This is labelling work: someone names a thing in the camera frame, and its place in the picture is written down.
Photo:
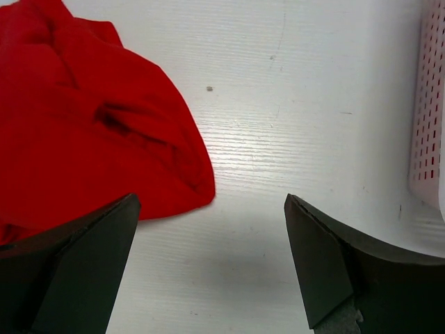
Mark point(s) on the red t shirt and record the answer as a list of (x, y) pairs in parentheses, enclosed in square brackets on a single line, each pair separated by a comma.
[(84, 121)]

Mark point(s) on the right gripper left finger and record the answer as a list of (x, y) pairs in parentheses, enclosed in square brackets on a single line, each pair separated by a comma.
[(66, 279)]

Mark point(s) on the white perforated plastic basket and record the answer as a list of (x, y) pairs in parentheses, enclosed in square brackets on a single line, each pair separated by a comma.
[(426, 173)]

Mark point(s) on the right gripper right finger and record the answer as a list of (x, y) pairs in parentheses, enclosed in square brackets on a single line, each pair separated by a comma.
[(352, 282)]

